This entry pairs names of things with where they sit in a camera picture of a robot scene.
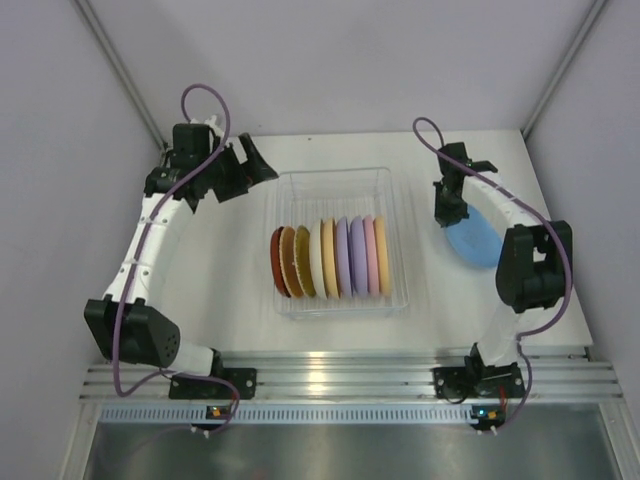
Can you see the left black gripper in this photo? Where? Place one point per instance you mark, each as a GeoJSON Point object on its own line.
{"type": "Point", "coordinates": [236, 167]}

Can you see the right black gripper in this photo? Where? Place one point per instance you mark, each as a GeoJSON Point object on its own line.
{"type": "Point", "coordinates": [444, 216]}

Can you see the blue plate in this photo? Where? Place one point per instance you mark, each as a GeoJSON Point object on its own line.
{"type": "Point", "coordinates": [475, 241]}

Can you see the tan yellow plate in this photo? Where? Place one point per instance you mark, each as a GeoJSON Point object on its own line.
{"type": "Point", "coordinates": [382, 257]}

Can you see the pink plate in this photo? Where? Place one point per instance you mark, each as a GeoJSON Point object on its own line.
{"type": "Point", "coordinates": [371, 255]}

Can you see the purple plate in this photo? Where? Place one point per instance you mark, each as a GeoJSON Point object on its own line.
{"type": "Point", "coordinates": [359, 263]}

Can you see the clear wire dish rack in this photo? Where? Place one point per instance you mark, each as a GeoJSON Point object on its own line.
{"type": "Point", "coordinates": [304, 197]}

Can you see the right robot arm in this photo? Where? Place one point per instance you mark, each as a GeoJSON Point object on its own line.
{"type": "Point", "coordinates": [535, 259]}

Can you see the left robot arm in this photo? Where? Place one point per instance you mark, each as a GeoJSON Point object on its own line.
{"type": "Point", "coordinates": [126, 322]}

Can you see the orange brown plate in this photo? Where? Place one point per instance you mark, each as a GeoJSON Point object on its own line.
{"type": "Point", "coordinates": [287, 262]}

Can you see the olive gold plate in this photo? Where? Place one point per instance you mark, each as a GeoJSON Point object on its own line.
{"type": "Point", "coordinates": [302, 261]}

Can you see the white plate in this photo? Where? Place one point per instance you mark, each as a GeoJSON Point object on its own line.
{"type": "Point", "coordinates": [316, 262]}

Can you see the lavender plate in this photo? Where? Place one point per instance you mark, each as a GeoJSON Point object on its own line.
{"type": "Point", "coordinates": [343, 258]}

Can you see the dark red plate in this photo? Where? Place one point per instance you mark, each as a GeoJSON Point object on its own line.
{"type": "Point", "coordinates": [275, 263]}

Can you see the light orange plate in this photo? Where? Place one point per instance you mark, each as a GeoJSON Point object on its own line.
{"type": "Point", "coordinates": [328, 258]}

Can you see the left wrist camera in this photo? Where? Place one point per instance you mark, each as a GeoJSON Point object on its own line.
{"type": "Point", "coordinates": [216, 126]}

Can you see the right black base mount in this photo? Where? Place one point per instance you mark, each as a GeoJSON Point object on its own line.
{"type": "Point", "coordinates": [457, 384]}

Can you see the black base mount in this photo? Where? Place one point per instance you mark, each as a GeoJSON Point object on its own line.
{"type": "Point", "coordinates": [235, 383]}
{"type": "Point", "coordinates": [457, 384]}

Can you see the aluminium mounting rail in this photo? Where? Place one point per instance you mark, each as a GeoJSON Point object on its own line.
{"type": "Point", "coordinates": [558, 376]}

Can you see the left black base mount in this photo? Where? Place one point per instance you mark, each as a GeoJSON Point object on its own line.
{"type": "Point", "coordinates": [235, 383]}

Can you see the perforated metal cable tray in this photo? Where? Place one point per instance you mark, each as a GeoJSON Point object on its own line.
{"type": "Point", "coordinates": [299, 414]}

